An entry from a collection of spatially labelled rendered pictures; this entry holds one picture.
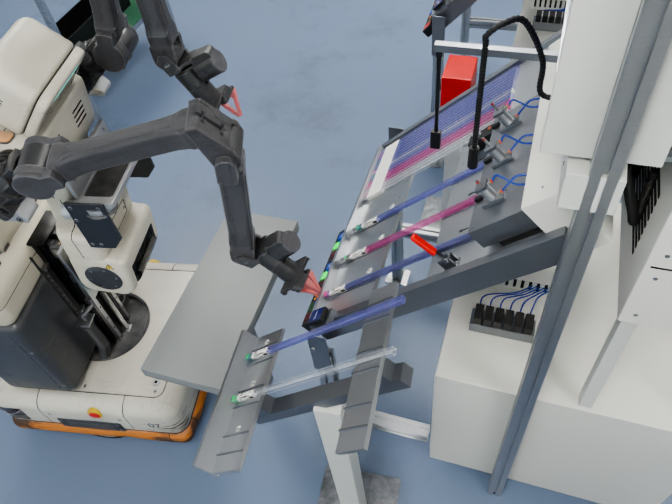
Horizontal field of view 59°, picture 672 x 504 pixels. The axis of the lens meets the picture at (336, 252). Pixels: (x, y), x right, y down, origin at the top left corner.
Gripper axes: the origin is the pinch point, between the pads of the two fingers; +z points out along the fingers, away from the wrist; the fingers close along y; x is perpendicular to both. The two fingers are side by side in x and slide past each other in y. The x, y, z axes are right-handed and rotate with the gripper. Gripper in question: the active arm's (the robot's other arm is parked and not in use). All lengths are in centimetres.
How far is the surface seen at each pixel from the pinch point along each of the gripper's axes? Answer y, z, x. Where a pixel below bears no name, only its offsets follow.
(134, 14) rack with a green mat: 178, -95, 153
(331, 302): -3.6, 1.4, -5.3
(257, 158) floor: 115, -5, 110
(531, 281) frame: 20, 40, -34
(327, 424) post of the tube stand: -34.8, 6.8, -13.2
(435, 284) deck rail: -10.3, 1.4, -43.4
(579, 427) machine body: -11, 61, -37
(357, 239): 17.4, 1.6, -6.1
